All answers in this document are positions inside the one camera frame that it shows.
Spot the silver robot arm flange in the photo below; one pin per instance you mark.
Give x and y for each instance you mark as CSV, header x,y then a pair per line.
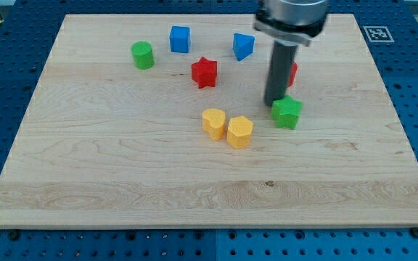
x,y
291,22

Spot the blue triangle block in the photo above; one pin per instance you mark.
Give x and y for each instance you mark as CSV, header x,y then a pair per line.
x,y
242,46

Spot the red block behind rod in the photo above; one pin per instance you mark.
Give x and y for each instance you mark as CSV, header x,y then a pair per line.
x,y
293,72

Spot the yellow hexagon block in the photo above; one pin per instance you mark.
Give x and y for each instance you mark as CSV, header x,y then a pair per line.
x,y
239,132

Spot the green star block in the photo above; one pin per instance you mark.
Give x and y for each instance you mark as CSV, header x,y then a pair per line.
x,y
286,112

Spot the light wooden board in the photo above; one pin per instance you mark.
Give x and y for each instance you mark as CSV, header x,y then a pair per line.
x,y
105,145

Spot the white fiducial marker tag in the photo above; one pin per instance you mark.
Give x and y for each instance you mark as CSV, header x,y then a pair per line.
x,y
378,34

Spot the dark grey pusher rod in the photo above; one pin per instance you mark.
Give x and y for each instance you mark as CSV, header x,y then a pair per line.
x,y
281,62

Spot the blue cube block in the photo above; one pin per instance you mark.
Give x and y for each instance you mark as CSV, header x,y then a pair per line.
x,y
180,40

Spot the yellow heart block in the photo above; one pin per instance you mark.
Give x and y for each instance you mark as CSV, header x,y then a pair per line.
x,y
213,123

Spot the red star block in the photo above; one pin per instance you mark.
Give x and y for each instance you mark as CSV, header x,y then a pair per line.
x,y
204,72

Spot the green cylinder block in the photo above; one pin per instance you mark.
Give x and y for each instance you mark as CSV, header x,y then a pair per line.
x,y
142,55

